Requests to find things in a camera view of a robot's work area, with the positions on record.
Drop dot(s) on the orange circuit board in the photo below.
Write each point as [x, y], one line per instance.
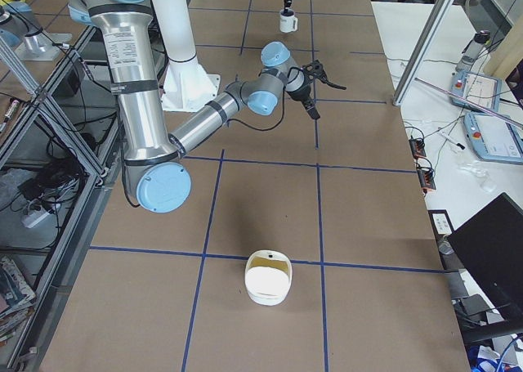
[417, 146]
[426, 179]

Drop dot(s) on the white power strip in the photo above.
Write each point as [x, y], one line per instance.
[34, 217]

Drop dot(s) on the cream white container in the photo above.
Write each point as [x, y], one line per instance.
[268, 277]

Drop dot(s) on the blue teach pendant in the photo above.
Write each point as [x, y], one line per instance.
[478, 88]
[492, 139]

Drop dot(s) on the grey water bottle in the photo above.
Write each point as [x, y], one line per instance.
[471, 51]

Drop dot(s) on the stack of books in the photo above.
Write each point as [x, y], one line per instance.
[17, 298]

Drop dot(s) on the upper blue teach pendant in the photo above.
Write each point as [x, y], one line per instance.
[478, 88]

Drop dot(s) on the orange circuit board lower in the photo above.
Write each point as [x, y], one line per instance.
[426, 179]

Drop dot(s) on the lower blue teach pendant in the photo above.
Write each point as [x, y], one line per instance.
[492, 139]

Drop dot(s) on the white mug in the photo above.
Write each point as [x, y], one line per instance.
[288, 22]

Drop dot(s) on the orange circuit board upper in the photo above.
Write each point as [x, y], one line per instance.
[417, 146]

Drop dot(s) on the white pedestal column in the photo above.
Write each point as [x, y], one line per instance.
[187, 86]

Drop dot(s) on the black laptop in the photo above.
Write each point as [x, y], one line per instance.
[489, 245]

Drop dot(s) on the aluminium frame post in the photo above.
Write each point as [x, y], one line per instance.
[434, 20]

